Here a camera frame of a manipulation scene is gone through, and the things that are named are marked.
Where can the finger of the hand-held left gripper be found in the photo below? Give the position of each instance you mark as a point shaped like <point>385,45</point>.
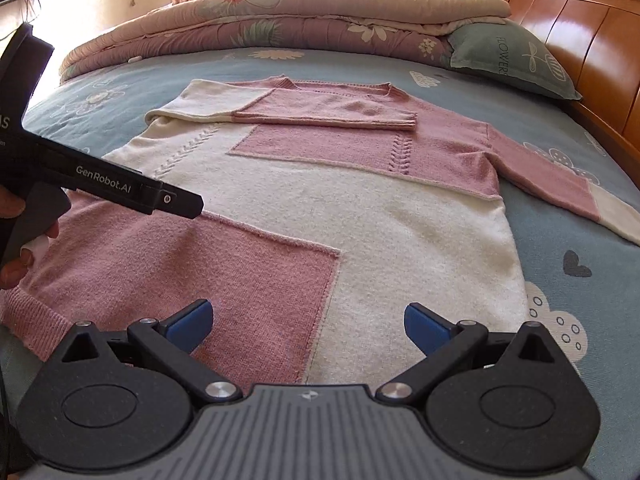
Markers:
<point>177,204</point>

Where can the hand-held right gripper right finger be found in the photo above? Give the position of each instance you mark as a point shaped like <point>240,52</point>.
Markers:
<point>427,331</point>

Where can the folded pink floral quilt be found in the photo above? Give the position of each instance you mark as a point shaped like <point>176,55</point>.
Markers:
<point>275,20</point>

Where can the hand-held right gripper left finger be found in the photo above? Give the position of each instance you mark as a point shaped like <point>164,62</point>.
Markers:
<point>190,329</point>

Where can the grey-blue pillow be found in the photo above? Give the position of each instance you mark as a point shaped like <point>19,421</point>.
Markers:
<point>515,60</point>

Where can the person's left hand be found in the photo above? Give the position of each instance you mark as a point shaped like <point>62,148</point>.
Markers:
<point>12,272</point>

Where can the wooden bed headboard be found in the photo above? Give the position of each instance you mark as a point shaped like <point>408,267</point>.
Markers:
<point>590,30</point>

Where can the pink and cream knit sweater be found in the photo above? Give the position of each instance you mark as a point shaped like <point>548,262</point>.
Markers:
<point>400,220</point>

